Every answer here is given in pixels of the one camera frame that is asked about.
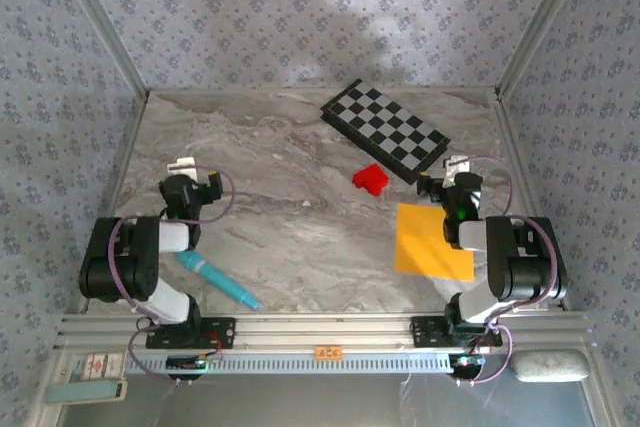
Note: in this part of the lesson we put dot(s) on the orange paper sheet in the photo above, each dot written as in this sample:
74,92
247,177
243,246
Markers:
420,247

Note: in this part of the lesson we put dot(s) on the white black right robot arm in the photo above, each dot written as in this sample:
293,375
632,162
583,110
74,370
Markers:
472,237

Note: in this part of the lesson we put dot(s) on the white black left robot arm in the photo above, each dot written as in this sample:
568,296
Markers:
172,239

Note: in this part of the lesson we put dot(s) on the red plastic block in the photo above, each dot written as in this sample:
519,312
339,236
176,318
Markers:
370,179

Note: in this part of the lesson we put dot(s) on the black grey folded chessboard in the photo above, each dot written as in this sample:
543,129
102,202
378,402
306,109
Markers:
385,127

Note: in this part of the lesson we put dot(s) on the teal marker pen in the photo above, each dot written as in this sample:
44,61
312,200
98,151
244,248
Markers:
215,279

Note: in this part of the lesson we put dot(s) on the small circuit board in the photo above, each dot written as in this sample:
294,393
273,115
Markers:
185,362
467,361

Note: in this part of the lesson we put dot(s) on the red white card box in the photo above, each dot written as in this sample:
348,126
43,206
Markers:
102,366

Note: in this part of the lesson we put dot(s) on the small orange label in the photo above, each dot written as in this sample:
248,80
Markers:
329,352

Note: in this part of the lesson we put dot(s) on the grey sponge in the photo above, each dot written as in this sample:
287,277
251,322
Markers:
550,366

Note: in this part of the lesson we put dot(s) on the teal flat box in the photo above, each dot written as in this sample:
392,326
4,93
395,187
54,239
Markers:
82,392

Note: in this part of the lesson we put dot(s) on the aluminium side rail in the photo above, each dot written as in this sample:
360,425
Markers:
129,147
512,147

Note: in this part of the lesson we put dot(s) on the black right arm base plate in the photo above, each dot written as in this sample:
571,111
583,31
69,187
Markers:
425,332

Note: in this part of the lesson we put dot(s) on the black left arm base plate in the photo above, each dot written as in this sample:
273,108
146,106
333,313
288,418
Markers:
220,334

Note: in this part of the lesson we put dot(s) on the aluminium mounting rail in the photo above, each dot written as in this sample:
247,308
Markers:
325,329

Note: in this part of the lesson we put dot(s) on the aluminium frame post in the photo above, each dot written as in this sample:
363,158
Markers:
102,17
542,17

